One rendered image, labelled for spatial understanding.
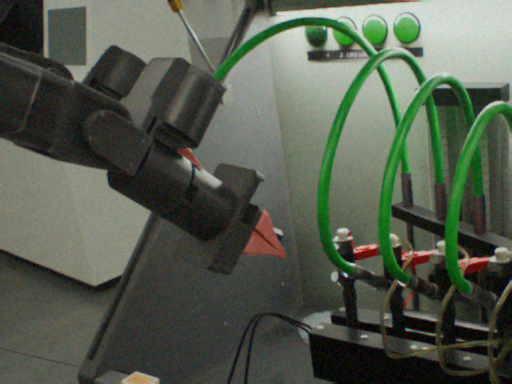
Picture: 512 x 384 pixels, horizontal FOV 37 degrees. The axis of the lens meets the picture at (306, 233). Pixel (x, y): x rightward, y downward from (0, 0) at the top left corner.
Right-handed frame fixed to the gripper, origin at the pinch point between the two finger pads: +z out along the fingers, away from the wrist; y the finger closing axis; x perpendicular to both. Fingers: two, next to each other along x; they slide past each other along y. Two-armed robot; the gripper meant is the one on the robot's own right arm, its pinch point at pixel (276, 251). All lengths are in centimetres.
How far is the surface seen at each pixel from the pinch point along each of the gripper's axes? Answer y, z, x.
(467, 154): 19.3, 12.3, -7.3
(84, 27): 89, 81, 300
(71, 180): 21, 109, 291
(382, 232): 8.2, 12.2, -0.8
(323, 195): 9.7, 8.3, 6.7
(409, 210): 21, 40, 22
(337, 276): 4.3, 27.1, 17.5
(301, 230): 15, 49, 54
